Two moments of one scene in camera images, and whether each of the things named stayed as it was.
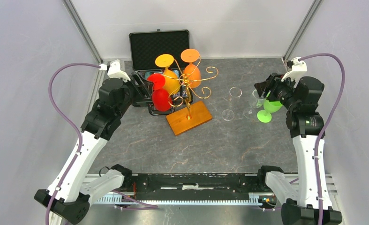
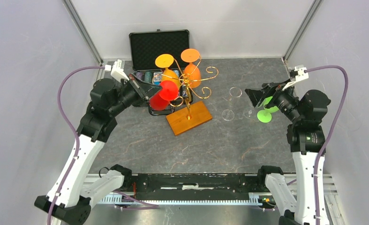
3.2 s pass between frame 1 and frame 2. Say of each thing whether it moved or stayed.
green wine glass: stayed
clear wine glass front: stayed
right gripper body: moved
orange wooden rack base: stayed
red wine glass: moved
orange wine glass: stayed
